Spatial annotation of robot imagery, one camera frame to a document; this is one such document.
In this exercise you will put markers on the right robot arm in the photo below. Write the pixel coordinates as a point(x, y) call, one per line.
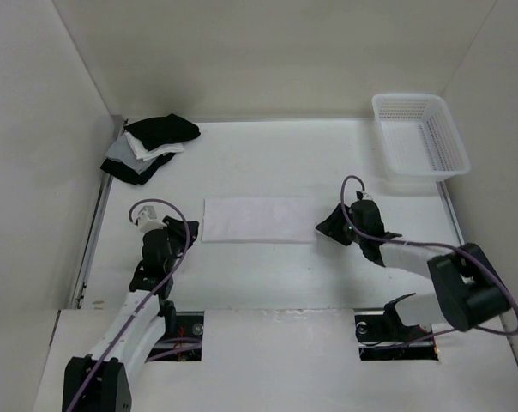
point(467, 288)

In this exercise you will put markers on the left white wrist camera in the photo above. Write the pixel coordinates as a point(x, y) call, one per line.
point(147, 220)

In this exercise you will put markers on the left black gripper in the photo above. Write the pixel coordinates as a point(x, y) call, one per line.
point(176, 228)

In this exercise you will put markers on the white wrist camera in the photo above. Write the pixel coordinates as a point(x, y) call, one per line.
point(147, 220)
point(363, 196)

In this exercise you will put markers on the white folded tank top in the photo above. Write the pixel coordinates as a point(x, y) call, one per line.
point(144, 154)

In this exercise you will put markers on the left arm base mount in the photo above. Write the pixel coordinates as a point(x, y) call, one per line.
point(183, 341)

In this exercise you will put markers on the black folded tank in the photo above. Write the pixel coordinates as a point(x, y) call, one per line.
point(128, 175)
point(159, 131)

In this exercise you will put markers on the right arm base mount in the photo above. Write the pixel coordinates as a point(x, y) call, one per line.
point(382, 336)

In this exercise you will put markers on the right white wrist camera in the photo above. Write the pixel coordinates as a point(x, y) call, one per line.
point(363, 196)

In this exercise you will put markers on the grey folded tank top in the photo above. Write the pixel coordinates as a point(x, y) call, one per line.
point(122, 152)

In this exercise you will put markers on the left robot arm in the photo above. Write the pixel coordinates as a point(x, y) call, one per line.
point(102, 380)

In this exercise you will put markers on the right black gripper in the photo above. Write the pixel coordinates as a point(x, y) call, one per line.
point(333, 230)

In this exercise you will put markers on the white tank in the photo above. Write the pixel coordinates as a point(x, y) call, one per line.
point(273, 220)
point(144, 154)

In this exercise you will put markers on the bottom black folded tank top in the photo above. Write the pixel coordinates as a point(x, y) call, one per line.
point(128, 175)

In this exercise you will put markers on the white plastic basket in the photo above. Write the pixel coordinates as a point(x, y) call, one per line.
point(418, 138)

